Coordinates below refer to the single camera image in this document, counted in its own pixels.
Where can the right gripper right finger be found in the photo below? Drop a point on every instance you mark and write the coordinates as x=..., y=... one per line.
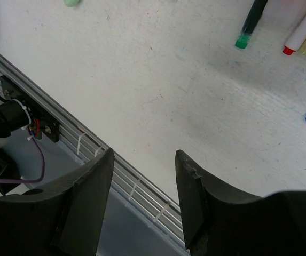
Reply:
x=220, y=219

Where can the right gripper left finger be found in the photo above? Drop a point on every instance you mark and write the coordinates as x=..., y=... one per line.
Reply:
x=62, y=217

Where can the thin red-tipped pen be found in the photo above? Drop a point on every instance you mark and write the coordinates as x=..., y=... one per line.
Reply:
x=296, y=39

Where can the aluminium rail frame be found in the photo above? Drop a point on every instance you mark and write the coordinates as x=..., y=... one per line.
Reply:
x=140, y=218

